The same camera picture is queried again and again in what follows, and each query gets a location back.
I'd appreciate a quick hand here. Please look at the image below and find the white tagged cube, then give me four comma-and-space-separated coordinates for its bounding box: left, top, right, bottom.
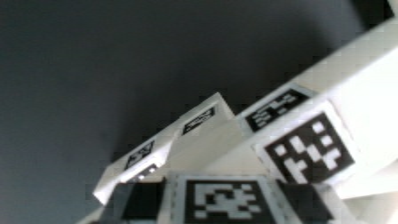
157, 171, 299, 224

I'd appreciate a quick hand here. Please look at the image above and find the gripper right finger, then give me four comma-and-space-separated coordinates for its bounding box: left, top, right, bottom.
278, 181, 336, 224

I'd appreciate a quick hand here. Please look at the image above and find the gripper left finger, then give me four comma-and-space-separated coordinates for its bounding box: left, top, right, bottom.
104, 182, 166, 224

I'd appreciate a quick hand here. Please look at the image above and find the white chair back frame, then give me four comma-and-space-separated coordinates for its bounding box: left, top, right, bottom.
159, 16, 398, 224

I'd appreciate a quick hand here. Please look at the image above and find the white chair leg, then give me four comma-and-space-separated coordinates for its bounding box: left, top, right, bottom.
93, 93, 235, 204

